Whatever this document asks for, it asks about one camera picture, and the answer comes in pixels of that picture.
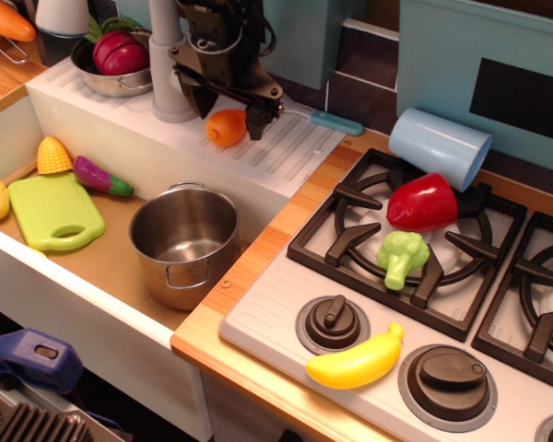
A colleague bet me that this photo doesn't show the yellow toy banana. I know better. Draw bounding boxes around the yellow toy banana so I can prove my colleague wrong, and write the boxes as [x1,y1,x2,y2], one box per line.
[305,322,405,390]

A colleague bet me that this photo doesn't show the white cup upside down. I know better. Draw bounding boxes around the white cup upside down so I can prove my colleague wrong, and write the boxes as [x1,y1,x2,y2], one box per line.
[35,0,89,38]

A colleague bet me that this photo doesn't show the left black burner grate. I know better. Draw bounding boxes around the left black burner grate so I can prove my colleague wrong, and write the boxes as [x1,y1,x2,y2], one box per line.
[287,149,526,342]

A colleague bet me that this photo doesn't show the grey white toy faucet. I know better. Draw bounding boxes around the grey white toy faucet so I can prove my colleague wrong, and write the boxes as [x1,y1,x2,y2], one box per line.
[148,0,196,123]

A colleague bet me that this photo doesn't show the green toy cutting board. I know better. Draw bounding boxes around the green toy cutting board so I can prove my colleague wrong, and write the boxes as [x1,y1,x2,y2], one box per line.
[8,171,106,251]

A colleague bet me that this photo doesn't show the light blue plastic cup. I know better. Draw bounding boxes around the light blue plastic cup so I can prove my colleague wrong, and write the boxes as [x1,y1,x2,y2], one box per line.
[389,108,493,192]

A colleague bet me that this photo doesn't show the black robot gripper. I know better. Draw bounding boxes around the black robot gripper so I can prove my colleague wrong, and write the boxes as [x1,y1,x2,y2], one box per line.
[170,1,283,141]

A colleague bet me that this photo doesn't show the large brown stove knob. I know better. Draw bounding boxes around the large brown stove knob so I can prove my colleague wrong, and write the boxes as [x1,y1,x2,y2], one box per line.
[398,344,498,433]

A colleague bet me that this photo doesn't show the right black burner grate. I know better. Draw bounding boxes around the right black burner grate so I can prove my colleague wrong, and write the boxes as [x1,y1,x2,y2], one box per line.
[473,212,553,387]

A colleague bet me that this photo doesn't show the small orange toy carrot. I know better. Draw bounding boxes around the small orange toy carrot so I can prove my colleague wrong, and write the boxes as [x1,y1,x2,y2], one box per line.
[206,109,247,147]

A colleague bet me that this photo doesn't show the black burner grate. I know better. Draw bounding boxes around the black burner grate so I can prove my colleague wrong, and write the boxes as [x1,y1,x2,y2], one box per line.
[473,212,553,387]
[287,149,526,342]

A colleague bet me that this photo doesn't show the large orange toy carrot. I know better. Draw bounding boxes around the large orange toy carrot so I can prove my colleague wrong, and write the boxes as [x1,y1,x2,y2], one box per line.
[0,1,36,42]

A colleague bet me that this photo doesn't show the white fork blue handle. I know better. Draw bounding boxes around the white fork blue handle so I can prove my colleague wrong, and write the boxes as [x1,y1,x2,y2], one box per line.
[280,108,365,137]

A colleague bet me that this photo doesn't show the purple toy eggplant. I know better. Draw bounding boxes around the purple toy eggplant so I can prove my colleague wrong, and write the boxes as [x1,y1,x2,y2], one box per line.
[73,156,134,197]

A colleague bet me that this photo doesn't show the blue clamp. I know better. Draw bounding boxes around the blue clamp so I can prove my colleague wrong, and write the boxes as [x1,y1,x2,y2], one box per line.
[0,328,84,393]

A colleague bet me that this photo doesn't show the yellow toy corn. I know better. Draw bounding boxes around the yellow toy corn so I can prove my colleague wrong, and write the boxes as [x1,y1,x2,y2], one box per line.
[37,136,73,175]

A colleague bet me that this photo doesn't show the small steel bowl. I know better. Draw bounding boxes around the small steel bowl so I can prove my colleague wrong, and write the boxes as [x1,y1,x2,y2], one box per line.
[71,31,153,98]

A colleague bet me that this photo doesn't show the red toy radish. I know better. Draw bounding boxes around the red toy radish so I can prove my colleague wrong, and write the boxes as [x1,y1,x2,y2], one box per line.
[92,30,150,76]

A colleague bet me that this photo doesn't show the green toy broccoli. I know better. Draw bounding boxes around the green toy broccoli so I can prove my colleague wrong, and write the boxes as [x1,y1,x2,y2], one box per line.
[377,231,430,291]

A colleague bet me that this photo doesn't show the stainless steel pot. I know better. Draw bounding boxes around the stainless steel pot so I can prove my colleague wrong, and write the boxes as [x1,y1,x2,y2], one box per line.
[129,181,241,311]

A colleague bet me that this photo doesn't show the small brown stove knob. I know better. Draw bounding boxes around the small brown stove knob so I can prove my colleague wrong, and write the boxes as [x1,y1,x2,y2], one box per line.
[296,295,371,355]

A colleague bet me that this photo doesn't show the red toy bell pepper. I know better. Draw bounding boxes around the red toy bell pepper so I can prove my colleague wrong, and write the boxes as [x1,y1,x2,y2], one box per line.
[386,173,458,232]

